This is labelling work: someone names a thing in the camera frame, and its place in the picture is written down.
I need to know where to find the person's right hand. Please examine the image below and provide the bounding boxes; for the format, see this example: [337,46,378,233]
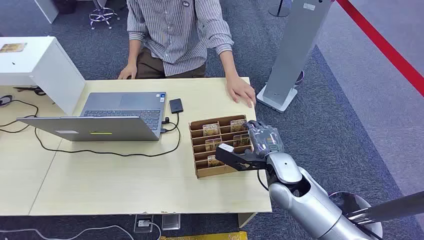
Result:
[117,63,138,81]

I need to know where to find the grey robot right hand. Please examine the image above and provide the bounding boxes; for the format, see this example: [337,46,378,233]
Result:
[244,120,285,160]

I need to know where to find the person's left hand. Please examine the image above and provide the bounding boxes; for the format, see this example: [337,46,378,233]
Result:
[226,75,257,109]

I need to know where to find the brown printed card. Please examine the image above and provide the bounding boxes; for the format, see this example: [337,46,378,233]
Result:
[207,155,226,169]
[230,118,248,133]
[202,123,221,137]
[232,134,251,148]
[204,138,223,152]

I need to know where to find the person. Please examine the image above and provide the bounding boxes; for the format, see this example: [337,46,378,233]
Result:
[117,0,257,109]

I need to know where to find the cardboard card holder rack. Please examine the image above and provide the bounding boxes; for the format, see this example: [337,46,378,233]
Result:
[188,114,255,179]

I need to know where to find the brown card on cabinet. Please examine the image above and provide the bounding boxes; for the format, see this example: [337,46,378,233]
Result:
[0,42,28,54]

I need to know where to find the grey open laptop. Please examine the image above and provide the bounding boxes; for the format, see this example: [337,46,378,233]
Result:
[16,91,168,143]

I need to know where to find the black external drive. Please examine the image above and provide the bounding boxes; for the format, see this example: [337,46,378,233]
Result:
[169,98,184,115]

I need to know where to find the grey kiosk stand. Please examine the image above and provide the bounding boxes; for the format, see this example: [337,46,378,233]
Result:
[256,0,333,114]

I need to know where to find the chrome office chair base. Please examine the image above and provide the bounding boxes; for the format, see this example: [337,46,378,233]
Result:
[88,0,121,31]

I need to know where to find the white box cabinet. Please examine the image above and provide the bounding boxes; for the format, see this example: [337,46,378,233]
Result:
[0,36,87,116]

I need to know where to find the dark round stanchion base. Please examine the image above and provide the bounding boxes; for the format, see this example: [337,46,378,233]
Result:
[267,0,292,18]

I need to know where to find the black desk clutter object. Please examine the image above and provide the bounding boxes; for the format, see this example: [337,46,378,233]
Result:
[13,85,47,97]

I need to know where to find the chrome stanchion with pole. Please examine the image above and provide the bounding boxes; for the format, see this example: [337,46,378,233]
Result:
[328,191,424,239]

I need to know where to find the grey flat floor device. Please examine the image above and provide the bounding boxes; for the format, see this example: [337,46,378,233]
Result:
[161,213,182,231]

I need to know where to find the round black white device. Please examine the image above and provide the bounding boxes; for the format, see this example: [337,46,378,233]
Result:
[0,94,15,108]

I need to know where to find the power strip with plug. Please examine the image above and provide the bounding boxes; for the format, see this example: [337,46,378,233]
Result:
[133,214,155,234]

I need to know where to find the red barrier belt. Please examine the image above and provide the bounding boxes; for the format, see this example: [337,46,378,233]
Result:
[335,0,424,98]

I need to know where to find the long black cable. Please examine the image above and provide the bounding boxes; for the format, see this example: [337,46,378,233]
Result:
[34,111,182,158]

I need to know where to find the black looped cable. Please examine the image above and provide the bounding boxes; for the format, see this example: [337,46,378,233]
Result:
[0,99,40,134]

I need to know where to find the white floor cable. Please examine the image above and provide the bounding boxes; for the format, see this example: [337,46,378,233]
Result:
[0,221,162,240]

